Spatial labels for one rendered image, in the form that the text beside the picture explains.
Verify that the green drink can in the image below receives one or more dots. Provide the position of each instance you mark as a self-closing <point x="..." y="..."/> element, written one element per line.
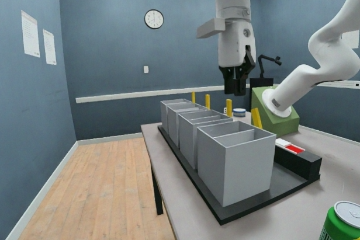
<point x="342" y="222"/>

